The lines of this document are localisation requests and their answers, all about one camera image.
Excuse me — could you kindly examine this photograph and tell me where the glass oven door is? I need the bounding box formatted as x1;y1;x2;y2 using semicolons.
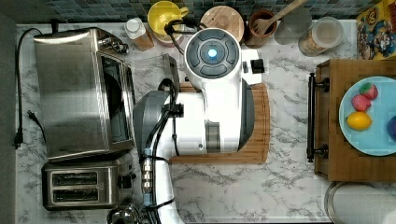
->
132;54;180;102

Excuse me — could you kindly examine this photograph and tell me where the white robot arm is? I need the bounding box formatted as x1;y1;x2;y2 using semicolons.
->
133;28;255;224

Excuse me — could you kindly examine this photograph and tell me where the stainless steel toaster oven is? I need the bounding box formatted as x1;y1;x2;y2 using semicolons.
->
34;27;134;161

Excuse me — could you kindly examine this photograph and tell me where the bamboo cutting board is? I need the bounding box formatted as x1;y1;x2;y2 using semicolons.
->
170;83;270;164

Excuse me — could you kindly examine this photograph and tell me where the brown utensil crock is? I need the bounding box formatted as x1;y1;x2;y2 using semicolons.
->
245;9;276;49

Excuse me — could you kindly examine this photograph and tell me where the round wooden lid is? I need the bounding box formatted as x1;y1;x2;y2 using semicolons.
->
201;6;245;42

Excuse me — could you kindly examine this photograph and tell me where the spice bottle with white cap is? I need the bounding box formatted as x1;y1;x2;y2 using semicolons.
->
124;18;154;51

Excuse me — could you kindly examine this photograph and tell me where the yellow cup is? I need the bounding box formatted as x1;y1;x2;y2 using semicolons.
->
148;1;189;43

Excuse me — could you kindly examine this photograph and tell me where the wooden fork spatula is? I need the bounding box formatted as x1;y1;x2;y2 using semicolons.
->
253;0;308;35

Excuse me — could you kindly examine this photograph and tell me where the stainless steel two-slot toaster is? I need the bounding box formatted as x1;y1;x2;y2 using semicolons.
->
41;152;136;211

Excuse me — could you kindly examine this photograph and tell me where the shiny steel kettle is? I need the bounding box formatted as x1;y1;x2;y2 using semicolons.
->
106;204;140;224

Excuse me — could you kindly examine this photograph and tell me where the clear glass jar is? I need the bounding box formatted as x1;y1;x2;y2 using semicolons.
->
275;7;312;45

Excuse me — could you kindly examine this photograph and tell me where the cereal-filled plastic container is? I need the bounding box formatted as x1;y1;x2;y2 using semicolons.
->
298;17;344;57

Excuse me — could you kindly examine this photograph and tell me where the yellow lemon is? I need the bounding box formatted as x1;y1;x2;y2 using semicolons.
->
346;111;372;131

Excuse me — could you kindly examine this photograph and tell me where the pink strawberry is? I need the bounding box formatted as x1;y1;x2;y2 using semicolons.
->
351;94;371;112

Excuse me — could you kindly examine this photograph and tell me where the red strawberry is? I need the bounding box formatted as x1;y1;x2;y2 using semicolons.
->
360;83;378;100

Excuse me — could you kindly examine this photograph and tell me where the light blue plate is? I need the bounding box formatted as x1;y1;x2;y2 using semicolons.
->
338;77;396;156

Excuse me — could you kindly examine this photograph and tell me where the blue fruit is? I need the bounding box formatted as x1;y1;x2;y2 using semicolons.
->
388;116;396;141

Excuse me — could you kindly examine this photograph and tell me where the colourful cereal box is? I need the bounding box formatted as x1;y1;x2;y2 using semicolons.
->
357;0;396;60

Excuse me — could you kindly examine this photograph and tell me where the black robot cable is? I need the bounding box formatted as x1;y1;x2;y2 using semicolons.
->
141;19;200;224

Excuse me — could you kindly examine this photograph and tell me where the wooden tray with black handle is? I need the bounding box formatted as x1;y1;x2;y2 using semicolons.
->
306;59;396;182

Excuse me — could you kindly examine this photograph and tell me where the black power cord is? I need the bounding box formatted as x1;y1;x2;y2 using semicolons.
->
12;27;47;150

